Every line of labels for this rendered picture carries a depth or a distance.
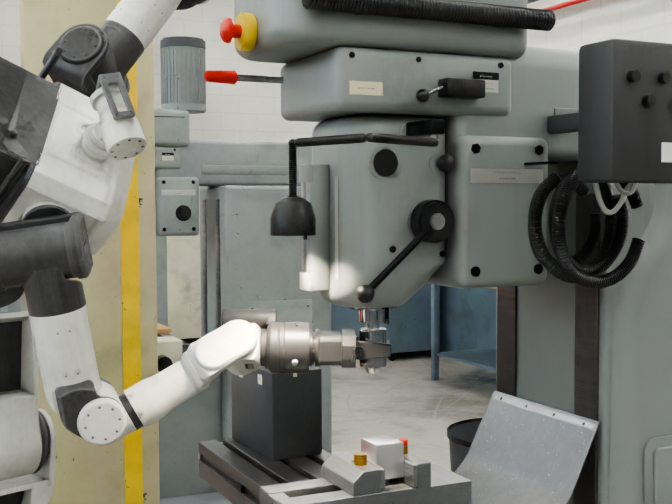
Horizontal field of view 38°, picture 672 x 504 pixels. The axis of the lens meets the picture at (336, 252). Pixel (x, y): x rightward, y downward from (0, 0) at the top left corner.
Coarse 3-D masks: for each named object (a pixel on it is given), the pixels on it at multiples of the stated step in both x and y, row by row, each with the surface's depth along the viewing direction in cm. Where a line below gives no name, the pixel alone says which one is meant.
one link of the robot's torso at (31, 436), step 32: (0, 320) 186; (0, 352) 188; (32, 352) 188; (0, 384) 189; (32, 384) 189; (0, 416) 184; (32, 416) 188; (0, 448) 183; (32, 448) 188; (0, 480) 188
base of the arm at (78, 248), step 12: (48, 216) 157; (60, 216) 156; (72, 216) 154; (0, 228) 154; (12, 228) 155; (72, 228) 150; (84, 228) 156; (72, 240) 149; (84, 240) 154; (72, 252) 148; (84, 252) 152; (72, 264) 149; (84, 264) 150; (84, 276) 152; (0, 288) 150
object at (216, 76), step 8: (208, 72) 162; (216, 72) 162; (224, 72) 163; (232, 72) 163; (208, 80) 162; (216, 80) 163; (224, 80) 163; (232, 80) 163; (240, 80) 165; (248, 80) 165; (256, 80) 166; (264, 80) 166; (272, 80) 167; (280, 80) 168
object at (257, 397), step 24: (240, 384) 218; (264, 384) 207; (288, 384) 205; (312, 384) 208; (240, 408) 218; (264, 408) 207; (288, 408) 206; (312, 408) 208; (240, 432) 219; (264, 432) 208; (288, 432) 206; (312, 432) 209; (288, 456) 206
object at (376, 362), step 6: (360, 336) 166; (366, 336) 165; (372, 336) 165; (378, 336) 165; (384, 336) 166; (378, 342) 165; (384, 342) 166; (360, 360) 167; (366, 360) 165; (372, 360) 165; (378, 360) 165; (384, 360) 166; (360, 366) 167; (366, 366) 165; (372, 366) 165; (378, 366) 165; (384, 366) 166
